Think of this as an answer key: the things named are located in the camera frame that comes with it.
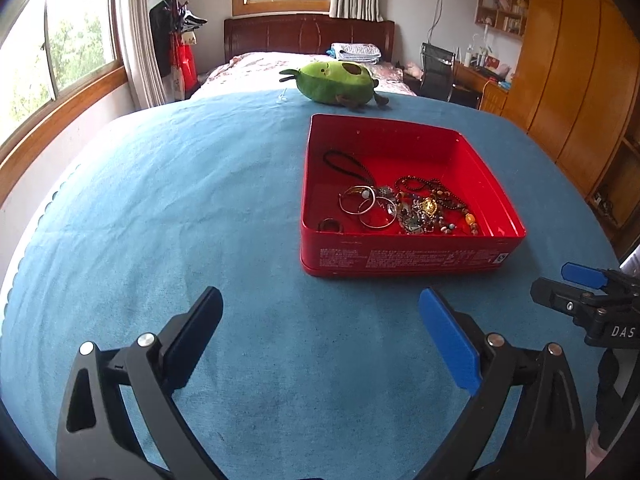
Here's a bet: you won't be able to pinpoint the white desk lamp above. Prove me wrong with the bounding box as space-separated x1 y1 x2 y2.
472 20 493 66

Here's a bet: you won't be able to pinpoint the silver wristwatch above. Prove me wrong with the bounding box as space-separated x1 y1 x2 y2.
397 212 426 236

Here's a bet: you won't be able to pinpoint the wooden open shelf unit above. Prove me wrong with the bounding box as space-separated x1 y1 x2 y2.
585 105 640 261

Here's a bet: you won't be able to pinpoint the black office chair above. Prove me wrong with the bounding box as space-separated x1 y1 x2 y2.
419 42 457 103

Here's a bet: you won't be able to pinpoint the wooden desk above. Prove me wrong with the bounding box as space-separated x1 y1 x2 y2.
452 60 511 111

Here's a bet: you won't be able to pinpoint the person's right hand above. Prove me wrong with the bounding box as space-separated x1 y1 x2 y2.
595 347 640 451

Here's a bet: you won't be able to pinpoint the dark bead necklace amber beads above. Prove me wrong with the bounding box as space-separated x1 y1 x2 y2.
394 175 470 211

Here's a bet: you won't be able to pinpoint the red tin box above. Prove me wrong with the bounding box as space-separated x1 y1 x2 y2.
300 113 527 278

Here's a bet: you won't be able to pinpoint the wooden bed headboard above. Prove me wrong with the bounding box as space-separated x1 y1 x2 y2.
223 14 396 68

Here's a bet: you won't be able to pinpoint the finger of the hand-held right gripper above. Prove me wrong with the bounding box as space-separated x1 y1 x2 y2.
561 262 611 291
531 277 598 322

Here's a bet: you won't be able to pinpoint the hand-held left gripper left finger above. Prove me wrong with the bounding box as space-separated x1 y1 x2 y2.
56 286 224 480

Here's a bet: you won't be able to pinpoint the wooden coat rack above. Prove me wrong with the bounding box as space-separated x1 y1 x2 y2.
150 0 208 101

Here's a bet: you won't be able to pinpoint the black braided cord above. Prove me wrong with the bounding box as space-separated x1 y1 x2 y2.
322 151 377 187

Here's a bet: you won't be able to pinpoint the brown bead bracelet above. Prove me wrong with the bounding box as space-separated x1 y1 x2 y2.
440 205 482 237

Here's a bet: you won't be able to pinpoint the white wall cable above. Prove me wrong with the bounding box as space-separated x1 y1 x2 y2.
430 0 447 43

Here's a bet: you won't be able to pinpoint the wooden wall bookshelf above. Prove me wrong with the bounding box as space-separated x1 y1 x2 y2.
475 0 530 38

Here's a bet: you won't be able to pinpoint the silver bangle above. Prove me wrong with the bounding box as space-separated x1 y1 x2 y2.
358 196 399 231
339 186 376 216

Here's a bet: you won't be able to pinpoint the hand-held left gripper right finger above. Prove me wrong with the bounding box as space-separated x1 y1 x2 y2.
415 287 587 480

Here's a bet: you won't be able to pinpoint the folded grey towel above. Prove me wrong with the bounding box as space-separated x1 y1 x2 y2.
327 42 382 64

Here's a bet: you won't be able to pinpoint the green avocado plush toy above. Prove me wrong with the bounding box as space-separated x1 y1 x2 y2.
279 60 390 111

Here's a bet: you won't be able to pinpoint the wooden wardrobe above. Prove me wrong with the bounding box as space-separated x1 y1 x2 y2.
457 0 640 171

